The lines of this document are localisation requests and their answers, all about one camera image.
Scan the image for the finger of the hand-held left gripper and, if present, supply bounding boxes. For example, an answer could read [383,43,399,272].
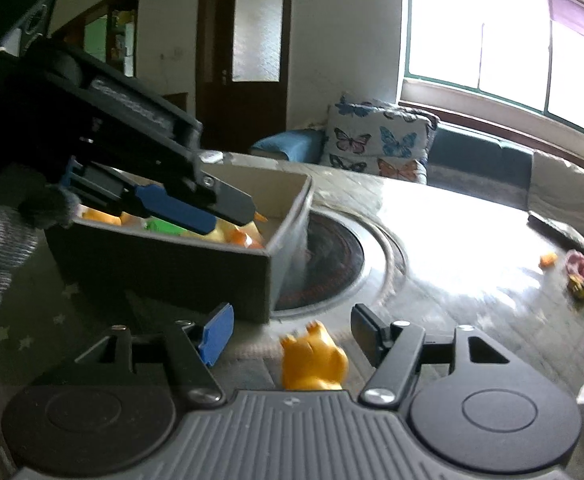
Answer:
[59,157,219,236]
[193,162,259,227]

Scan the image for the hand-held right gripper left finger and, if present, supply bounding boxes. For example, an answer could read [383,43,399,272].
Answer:
[74,302,235,406]

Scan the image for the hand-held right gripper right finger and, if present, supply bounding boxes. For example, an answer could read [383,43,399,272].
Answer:
[350,304,528,406]

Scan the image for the green toy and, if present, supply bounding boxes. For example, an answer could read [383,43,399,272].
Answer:
[144,217,189,236]

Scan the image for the yellow rubber duck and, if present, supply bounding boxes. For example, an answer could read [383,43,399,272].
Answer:
[187,212,269,251]

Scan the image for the cardboard box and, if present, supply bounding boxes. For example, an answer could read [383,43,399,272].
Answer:
[47,150,315,324]

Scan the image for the yellow rubber animal toy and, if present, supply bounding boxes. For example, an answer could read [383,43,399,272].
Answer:
[279,320,349,392]

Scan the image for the person's left hand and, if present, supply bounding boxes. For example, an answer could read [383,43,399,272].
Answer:
[0,184,81,329]

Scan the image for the blue cushion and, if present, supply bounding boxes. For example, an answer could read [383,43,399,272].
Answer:
[249,128,325,164]

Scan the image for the round black induction cooker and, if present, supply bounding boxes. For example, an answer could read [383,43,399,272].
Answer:
[272,209,409,317]

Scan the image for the dark wooden shelf cabinet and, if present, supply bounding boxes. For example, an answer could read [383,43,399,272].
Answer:
[47,0,141,80]

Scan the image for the wooden door with frosted glass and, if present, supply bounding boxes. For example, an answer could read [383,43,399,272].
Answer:
[196,0,293,154]

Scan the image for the butterfly print pillow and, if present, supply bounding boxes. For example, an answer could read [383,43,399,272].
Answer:
[319,94,440,186]

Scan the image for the teal sofa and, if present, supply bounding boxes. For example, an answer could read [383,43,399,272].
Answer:
[426,122,584,271]

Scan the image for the grey remote control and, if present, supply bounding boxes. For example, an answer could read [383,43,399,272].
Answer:
[527,211,584,257]

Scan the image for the beige cushion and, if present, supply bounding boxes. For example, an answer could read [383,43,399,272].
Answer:
[526,150,584,241]

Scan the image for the window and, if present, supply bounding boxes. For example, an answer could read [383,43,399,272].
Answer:
[398,0,584,137]

